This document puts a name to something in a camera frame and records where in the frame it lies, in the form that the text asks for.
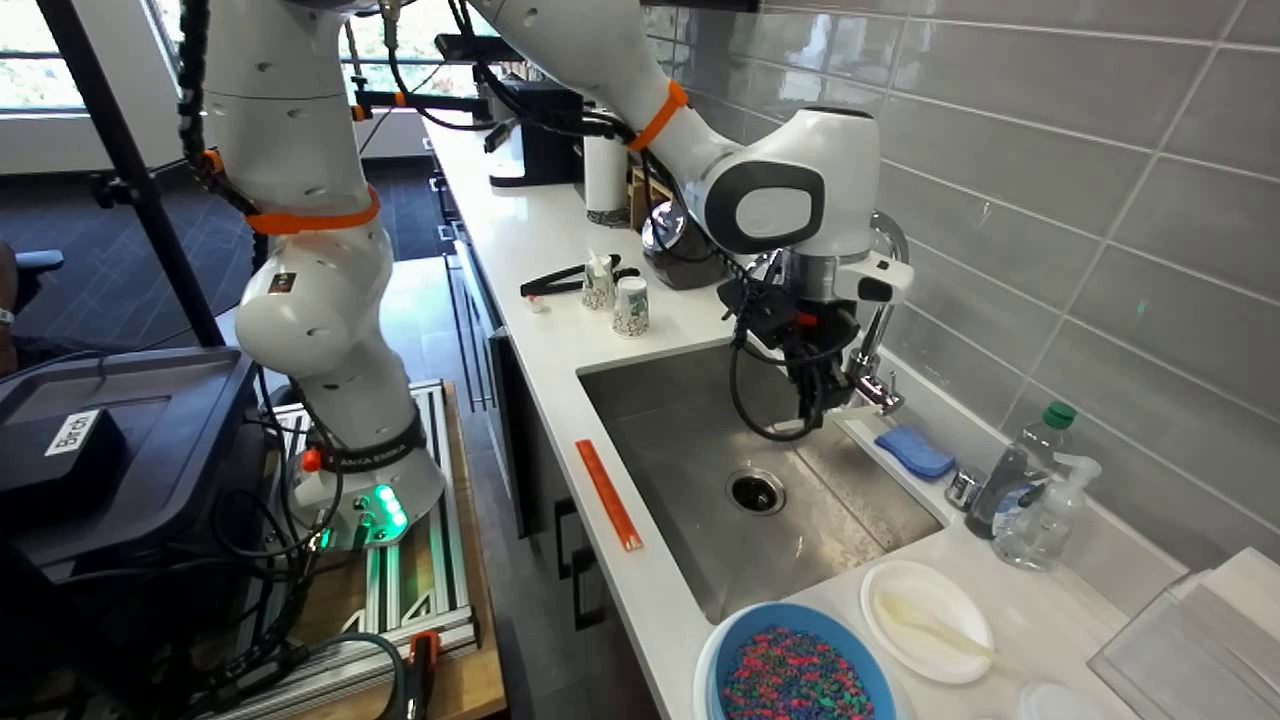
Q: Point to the small metal sink fitting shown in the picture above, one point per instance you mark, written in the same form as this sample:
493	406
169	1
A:
964	489

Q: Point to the wooden holder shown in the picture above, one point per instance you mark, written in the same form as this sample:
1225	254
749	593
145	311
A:
645	195

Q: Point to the dark round kettle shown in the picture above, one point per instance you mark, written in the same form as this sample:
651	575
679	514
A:
675	250

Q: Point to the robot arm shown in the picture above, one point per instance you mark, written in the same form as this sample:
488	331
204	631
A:
310	300

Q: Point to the window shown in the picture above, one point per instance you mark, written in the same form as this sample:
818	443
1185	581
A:
425	45
35	60

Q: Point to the blue bowl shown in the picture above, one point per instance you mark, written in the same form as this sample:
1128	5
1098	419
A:
730	650

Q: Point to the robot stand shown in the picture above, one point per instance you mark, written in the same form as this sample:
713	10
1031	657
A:
440	600

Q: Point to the clear soap pump bottle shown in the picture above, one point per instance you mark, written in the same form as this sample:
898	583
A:
1045	525

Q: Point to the orange flat strip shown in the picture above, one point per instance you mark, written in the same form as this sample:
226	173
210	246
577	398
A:
608	495

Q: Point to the black coffee machine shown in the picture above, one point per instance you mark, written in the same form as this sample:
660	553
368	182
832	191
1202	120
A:
540	130

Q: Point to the white cup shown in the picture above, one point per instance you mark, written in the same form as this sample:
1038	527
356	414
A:
1060	703

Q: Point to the black tongs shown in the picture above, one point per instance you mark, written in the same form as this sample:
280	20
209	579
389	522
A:
560	280

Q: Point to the steel sink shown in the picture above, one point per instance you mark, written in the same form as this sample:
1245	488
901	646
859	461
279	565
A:
690	440

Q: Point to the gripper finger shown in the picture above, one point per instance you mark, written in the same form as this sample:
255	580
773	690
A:
803	398
832	392

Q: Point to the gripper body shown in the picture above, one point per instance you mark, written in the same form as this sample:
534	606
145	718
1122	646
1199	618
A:
815	345

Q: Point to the heap of colourful beads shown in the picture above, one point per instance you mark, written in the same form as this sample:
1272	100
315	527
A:
795	680

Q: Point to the paper towel roll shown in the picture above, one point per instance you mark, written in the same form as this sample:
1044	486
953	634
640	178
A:
606	175

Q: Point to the plastic bottle with green cap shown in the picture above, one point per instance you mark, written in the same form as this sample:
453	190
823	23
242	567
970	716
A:
1015	470

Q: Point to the white plate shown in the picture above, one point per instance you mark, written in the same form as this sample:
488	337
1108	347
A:
915	650

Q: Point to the office chair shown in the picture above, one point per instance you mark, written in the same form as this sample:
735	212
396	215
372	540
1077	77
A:
38	265

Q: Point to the blue sponge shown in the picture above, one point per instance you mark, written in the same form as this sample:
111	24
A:
915	452

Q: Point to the chrome tap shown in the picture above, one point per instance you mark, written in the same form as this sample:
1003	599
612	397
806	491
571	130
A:
878	330

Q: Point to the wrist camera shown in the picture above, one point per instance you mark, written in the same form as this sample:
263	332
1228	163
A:
752	308

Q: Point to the camera on mount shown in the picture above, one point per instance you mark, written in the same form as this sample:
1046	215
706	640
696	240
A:
440	98

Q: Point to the orange and black clamp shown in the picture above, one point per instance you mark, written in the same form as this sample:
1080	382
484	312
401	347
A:
422	670

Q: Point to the clear plastic tray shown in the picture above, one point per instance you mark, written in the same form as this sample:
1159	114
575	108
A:
1190	640

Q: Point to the patterned paper cup with tissue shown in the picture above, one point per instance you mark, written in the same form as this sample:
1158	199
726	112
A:
598	288

